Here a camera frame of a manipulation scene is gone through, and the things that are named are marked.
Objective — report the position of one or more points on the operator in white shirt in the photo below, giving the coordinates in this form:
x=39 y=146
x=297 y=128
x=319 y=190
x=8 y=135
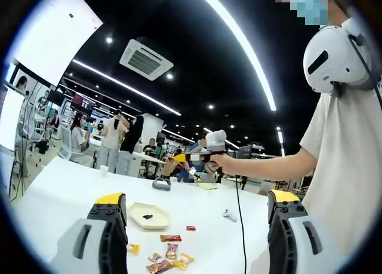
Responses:
x=343 y=166

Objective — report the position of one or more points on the white office chair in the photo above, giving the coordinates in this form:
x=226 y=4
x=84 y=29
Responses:
x=65 y=142

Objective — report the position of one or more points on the small red candy food packet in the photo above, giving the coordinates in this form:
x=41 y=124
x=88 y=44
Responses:
x=191 y=228

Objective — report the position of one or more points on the orange brown food bar packet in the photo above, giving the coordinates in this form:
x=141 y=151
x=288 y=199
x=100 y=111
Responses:
x=170 y=238

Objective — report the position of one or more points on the gold purple food packet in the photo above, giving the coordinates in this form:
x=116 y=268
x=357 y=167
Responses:
x=159 y=268
x=172 y=251

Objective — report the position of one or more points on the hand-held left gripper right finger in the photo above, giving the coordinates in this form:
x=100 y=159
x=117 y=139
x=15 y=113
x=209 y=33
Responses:
x=286 y=241

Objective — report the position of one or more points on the ceiling air conditioner vent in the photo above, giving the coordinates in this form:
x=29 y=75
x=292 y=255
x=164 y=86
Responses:
x=146 y=60

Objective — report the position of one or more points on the curved ceiling light strip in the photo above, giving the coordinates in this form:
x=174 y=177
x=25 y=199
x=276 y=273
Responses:
x=253 y=53
x=125 y=86

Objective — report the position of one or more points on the wall mounted screen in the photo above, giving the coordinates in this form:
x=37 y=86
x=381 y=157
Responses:
x=83 y=102

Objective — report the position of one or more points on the white worn headset device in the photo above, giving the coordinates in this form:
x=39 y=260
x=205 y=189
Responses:
x=328 y=56

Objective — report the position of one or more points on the person's head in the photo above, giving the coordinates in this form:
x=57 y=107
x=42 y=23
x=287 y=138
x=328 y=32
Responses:
x=337 y=14

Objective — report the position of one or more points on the black screen on tripod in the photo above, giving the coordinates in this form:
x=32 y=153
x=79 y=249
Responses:
x=245 y=151

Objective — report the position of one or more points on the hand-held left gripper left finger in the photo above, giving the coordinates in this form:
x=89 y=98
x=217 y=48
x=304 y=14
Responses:
x=107 y=241

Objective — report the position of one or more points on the large display screen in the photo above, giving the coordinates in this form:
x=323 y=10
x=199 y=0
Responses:
x=53 y=32

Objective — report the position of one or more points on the white paper cup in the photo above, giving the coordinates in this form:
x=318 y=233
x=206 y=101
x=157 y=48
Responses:
x=104 y=170

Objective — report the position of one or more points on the yellow cloth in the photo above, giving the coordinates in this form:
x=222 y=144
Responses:
x=208 y=187

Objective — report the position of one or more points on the person's right hand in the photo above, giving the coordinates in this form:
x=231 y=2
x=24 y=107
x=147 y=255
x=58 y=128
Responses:
x=225 y=165

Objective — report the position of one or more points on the yellow cake food packet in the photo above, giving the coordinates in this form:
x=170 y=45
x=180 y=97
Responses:
x=133 y=248
x=185 y=260

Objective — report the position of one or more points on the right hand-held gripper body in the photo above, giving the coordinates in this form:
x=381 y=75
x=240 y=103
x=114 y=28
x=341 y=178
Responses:
x=216 y=141

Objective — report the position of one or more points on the dark red food bar packet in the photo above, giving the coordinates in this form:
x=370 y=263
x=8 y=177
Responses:
x=178 y=165

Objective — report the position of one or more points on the small gold candy food packet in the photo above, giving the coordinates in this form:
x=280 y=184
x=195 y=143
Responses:
x=155 y=257

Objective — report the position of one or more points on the beige hexagonal container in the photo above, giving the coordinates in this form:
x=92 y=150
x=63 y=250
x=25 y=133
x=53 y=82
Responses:
x=156 y=209

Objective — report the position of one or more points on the black food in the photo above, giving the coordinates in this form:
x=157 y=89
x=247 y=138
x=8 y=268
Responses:
x=147 y=216

